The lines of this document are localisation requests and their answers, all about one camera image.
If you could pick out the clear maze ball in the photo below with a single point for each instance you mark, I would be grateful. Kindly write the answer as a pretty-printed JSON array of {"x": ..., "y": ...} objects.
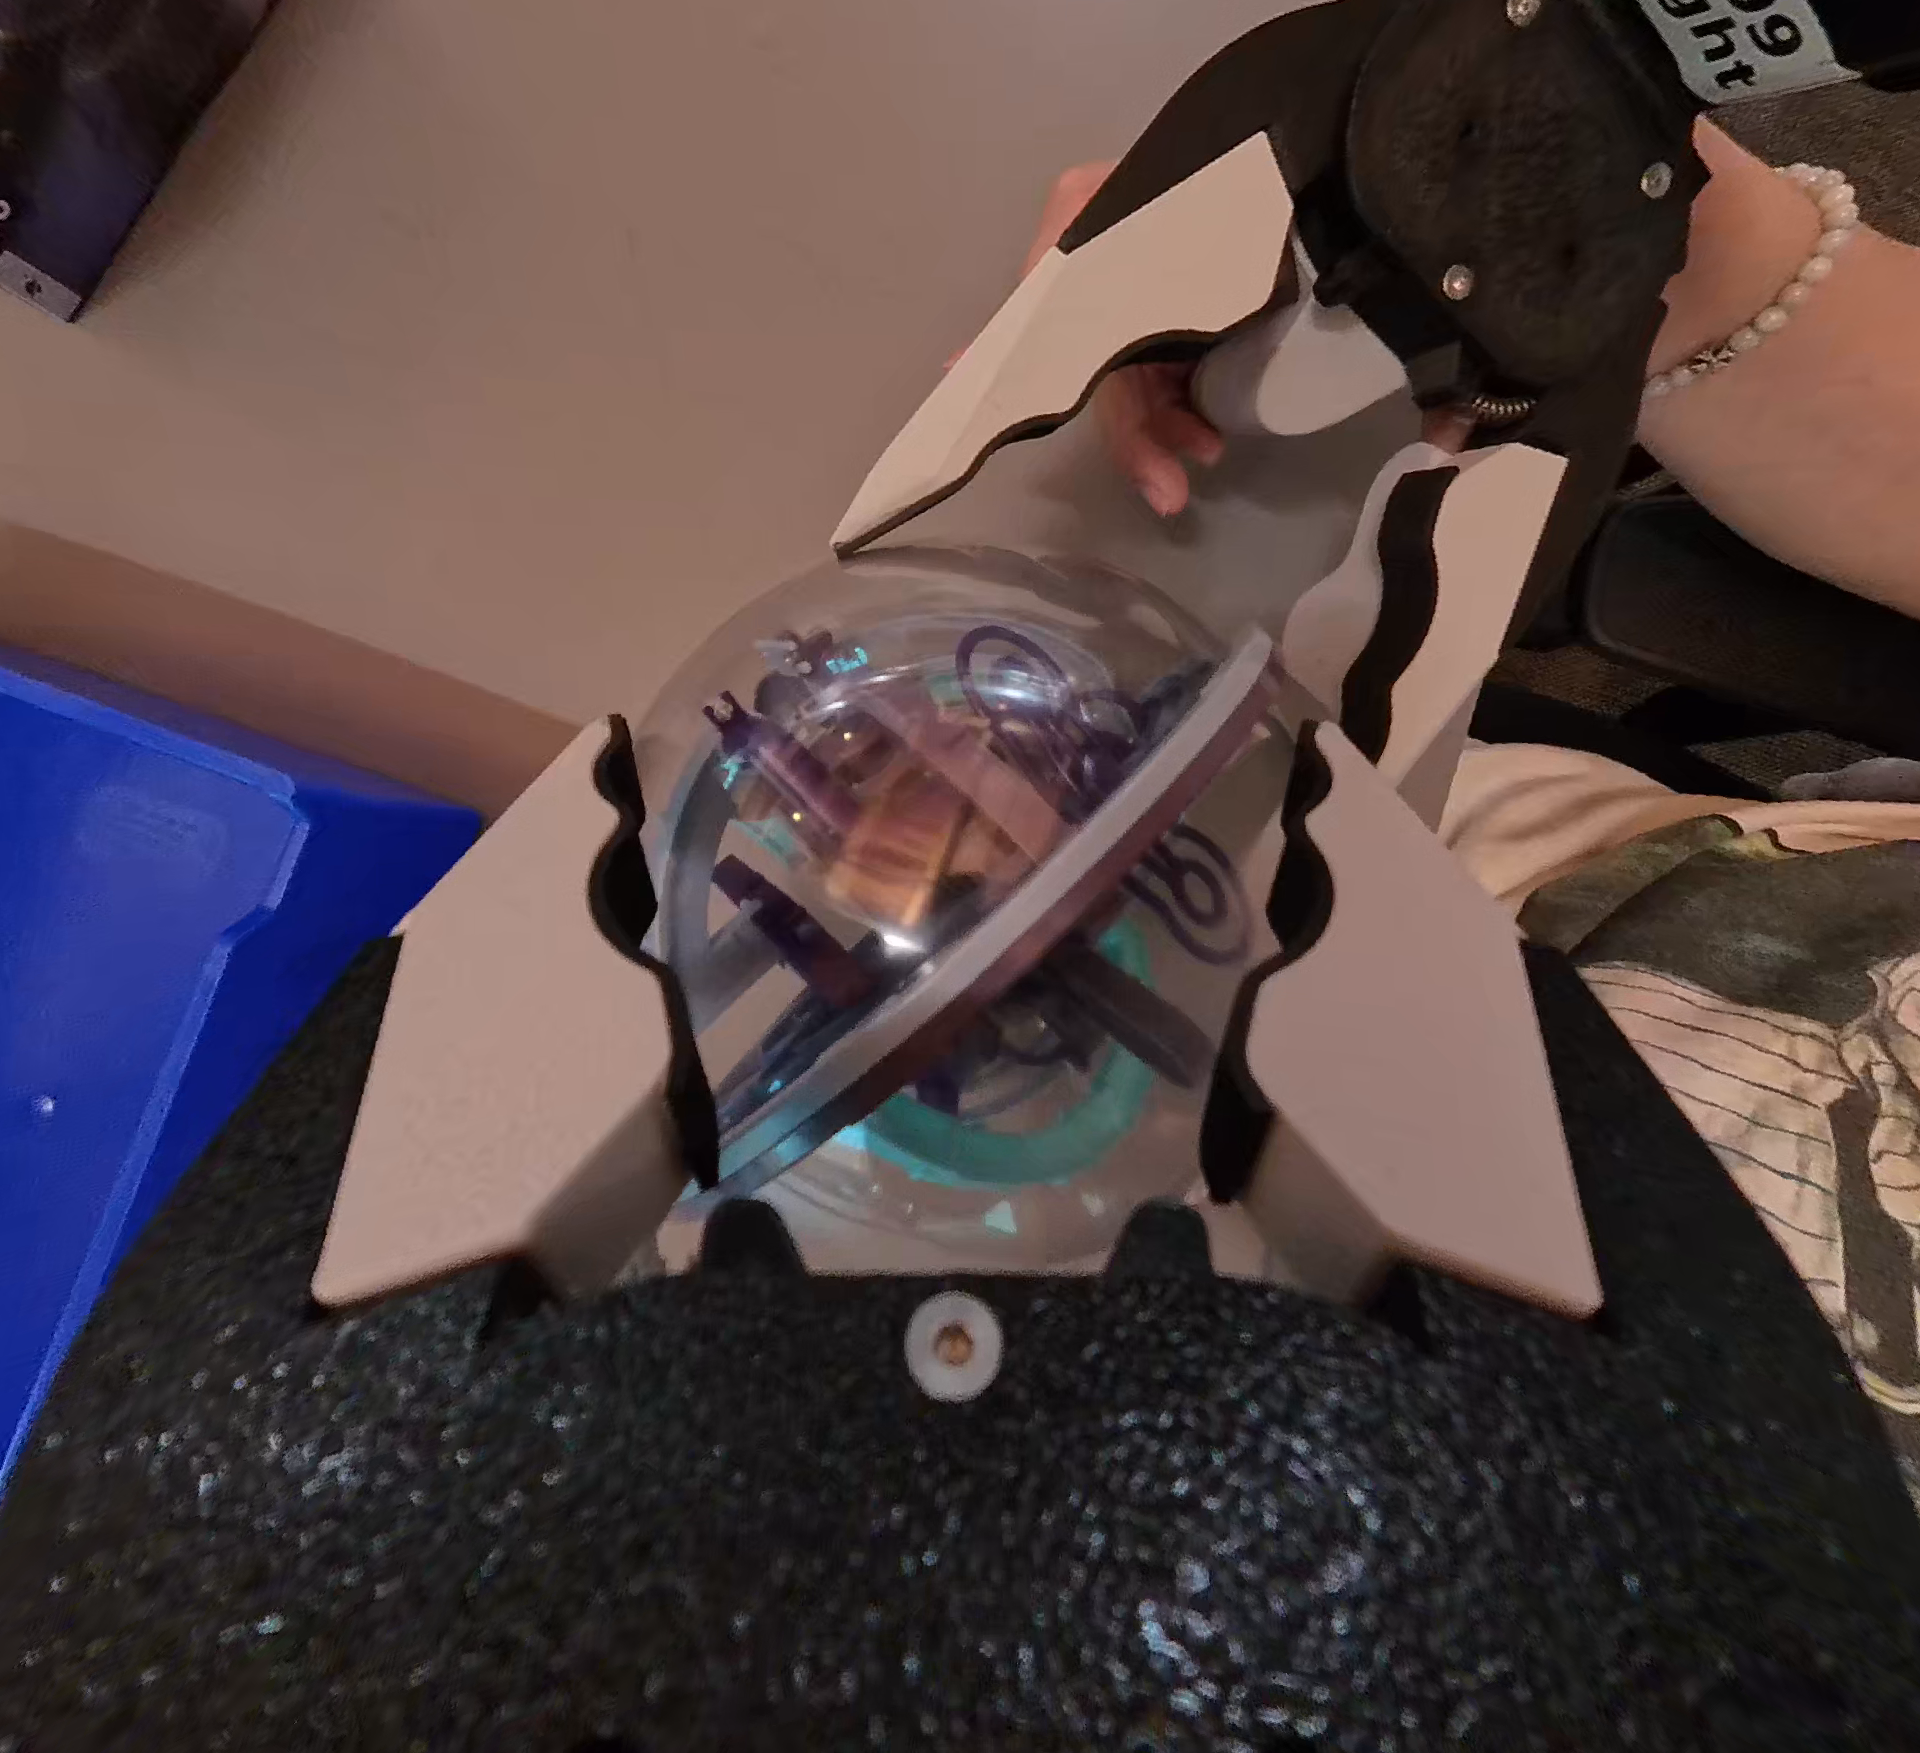
[{"x": 929, "y": 808}]

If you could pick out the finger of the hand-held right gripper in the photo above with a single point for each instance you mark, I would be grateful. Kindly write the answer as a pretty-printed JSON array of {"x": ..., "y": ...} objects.
[
  {"x": 1487, "y": 583},
  {"x": 1111, "y": 299}
]

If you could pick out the blue plastic bin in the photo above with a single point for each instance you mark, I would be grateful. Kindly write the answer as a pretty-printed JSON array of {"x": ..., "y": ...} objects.
[{"x": 135, "y": 958}]

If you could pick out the person's printed shirt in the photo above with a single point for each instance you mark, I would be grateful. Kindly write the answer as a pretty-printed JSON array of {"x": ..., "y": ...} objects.
[{"x": 1725, "y": 1032}]

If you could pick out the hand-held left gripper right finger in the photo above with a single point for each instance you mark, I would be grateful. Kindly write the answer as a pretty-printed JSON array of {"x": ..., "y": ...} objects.
[{"x": 1412, "y": 1095}]

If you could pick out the dark printed cardboard box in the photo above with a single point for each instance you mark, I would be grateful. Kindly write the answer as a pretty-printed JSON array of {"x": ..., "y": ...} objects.
[{"x": 151, "y": 29}]

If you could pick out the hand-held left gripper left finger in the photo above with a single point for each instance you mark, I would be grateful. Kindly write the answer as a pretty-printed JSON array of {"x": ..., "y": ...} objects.
[{"x": 497, "y": 1095}]

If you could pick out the black mesh office chair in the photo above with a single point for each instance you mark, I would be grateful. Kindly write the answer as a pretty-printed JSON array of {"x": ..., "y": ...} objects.
[{"x": 1682, "y": 583}]

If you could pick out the person's right hand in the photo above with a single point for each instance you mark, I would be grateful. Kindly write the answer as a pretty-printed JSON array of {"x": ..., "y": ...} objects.
[{"x": 1164, "y": 431}]

